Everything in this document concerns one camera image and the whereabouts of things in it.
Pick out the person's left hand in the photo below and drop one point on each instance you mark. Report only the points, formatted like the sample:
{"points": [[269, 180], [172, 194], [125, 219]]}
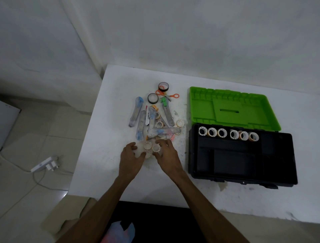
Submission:
{"points": [[128, 164]]}

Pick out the person's right hand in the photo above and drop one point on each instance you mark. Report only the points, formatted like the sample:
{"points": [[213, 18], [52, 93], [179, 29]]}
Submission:
{"points": [[170, 160]]}

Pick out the pile of small tape rolls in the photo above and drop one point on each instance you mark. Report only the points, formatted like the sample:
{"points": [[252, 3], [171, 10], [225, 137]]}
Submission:
{"points": [[176, 123]]}

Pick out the blue knife package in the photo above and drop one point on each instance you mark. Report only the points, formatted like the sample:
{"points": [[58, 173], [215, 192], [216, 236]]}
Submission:
{"points": [[140, 126], [136, 112]]}

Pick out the green utility knife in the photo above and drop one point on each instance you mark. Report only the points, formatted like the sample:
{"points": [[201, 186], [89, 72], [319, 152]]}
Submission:
{"points": [[168, 115]]}

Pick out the black toolbox with green lid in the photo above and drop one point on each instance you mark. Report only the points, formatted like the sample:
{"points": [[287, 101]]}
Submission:
{"points": [[205, 107]]}

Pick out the orange handled scissors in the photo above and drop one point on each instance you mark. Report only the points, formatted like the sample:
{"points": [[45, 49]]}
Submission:
{"points": [[171, 95]]}

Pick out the dark tape roll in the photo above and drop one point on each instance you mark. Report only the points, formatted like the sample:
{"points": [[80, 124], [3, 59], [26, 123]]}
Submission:
{"points": [[148, 98]]}

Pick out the black toolbox tray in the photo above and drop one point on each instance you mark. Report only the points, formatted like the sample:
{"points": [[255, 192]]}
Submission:
{"points": [[237, 162]]}

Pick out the black tape roll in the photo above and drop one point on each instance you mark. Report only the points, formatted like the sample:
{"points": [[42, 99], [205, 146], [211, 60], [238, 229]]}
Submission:
{"points": [[168, 88]]}

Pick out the person's left forearm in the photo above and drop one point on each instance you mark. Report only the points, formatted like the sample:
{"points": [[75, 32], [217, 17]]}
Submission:
{"points": [[100, 212]]}

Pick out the person's right forearm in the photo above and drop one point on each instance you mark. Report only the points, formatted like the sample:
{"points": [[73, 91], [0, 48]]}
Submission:
{"points": [[207, 210]]}

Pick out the person's black clothing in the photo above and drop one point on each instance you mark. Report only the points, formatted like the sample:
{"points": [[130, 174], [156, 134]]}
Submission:
{"points": [[160, 220]]}

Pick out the white plug adapter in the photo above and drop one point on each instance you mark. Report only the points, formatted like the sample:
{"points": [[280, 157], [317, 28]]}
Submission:
{"points": [[53, 165]]}

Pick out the brown cardboard piece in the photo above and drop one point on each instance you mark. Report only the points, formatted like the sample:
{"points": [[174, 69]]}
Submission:
{"points": [[65, 210]]}

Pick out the white power strip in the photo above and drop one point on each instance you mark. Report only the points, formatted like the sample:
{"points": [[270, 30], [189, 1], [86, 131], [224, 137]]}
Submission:
{"points": [[41, 166]]}

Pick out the grey cabinet panel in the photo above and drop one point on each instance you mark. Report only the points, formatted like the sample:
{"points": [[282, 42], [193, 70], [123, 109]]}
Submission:
{"points": [[8, 125]]}

